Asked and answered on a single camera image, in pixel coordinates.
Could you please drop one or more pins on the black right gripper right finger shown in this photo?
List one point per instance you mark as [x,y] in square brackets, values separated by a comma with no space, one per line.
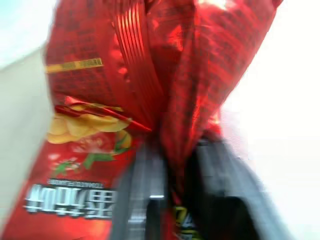
[225,195]

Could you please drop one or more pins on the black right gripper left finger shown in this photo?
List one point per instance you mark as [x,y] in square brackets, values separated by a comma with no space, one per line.
[143,190]

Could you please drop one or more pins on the red potato chip bag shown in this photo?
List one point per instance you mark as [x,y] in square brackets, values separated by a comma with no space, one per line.
[105,75]

